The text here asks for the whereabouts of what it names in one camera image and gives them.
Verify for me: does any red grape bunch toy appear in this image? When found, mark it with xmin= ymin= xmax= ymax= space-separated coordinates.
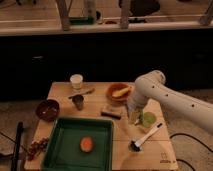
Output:
xmin=27 ymin=138 xmax=49 ymax=161

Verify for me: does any small metal cup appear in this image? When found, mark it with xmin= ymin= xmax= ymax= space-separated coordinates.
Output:
xmin=72 ymin=95 xmax=84 ymax=110

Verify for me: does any white handled black brush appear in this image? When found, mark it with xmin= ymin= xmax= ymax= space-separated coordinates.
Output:
xmin=129 ymin=123 xmax=162 ymax=152

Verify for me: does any green plastic tray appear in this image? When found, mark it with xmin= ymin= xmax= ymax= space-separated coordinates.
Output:
xmin=41 ymin=118 xmax=113 ymax=171

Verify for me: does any green pear toy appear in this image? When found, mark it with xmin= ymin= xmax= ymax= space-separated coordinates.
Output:
xmin=135 ymin=112 xmax=156 ymax=128

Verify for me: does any orange round toy food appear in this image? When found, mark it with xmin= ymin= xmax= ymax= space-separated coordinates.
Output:
xmin=80 ymin=137 xmax=93 ymax=152

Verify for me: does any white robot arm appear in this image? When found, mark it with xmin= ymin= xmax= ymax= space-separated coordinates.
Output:
xmin=127 ymin=70 xmax=213 ymax=135

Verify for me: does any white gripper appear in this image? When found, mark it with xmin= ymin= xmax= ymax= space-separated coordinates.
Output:
xmin=127 ymin=103 xmax=143 ymax=125

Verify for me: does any black floor cable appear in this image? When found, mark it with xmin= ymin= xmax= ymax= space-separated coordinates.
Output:
xmin=169 ymin=132 xmax=213 ymax=171

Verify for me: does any yellow banana toy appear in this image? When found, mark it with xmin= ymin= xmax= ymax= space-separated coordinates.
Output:
xmin=112 ymin=87 xmax=130 ymax=98

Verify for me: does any dark brown bowl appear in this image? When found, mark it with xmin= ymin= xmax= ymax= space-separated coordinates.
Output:
xmin=35 ymin=99 xmax=60 ymax=122

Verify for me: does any white paper cup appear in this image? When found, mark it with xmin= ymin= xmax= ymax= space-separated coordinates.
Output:
xmin=70 ymin=74 xmax=83 ymax=89

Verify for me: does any black pole stand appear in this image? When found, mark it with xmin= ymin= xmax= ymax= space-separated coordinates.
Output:
xmin=10 ymin=122 xmax=23 ymax=171

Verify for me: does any black tan board eraser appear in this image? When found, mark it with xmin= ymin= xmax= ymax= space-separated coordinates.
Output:
xmin=101 ymin=107 xmax=121 ymax=119

